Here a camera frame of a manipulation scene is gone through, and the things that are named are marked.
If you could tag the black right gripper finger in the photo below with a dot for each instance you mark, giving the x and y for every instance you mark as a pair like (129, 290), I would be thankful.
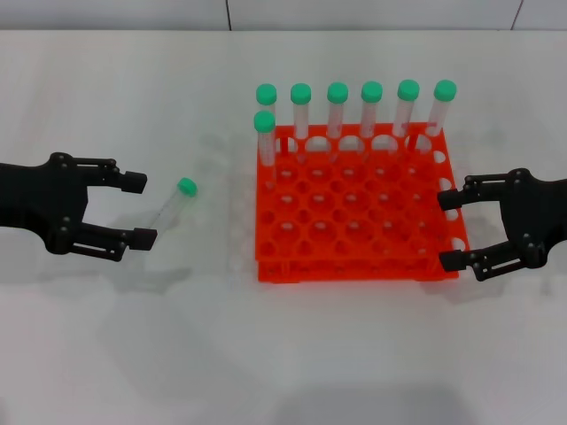
(452, 199)
(454, 260)

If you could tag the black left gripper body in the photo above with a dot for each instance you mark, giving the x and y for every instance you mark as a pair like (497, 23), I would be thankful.
(48, 199)

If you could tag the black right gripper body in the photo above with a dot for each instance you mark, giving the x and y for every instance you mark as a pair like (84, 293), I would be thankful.
(540, 217)

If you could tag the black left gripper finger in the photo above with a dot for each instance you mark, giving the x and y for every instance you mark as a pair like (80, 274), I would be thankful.
(142, 239)
(133, 181)

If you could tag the clear test tube green cap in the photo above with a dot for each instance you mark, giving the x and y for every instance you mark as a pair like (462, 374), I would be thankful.
(337, 92)
(445, 90)
(371, 91)
(408, 90)
(265, 122)
(300, 93)
(187, 186)
(266, 93)

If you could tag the orange test tube rack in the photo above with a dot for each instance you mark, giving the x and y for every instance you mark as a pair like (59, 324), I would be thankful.
(354, 212)

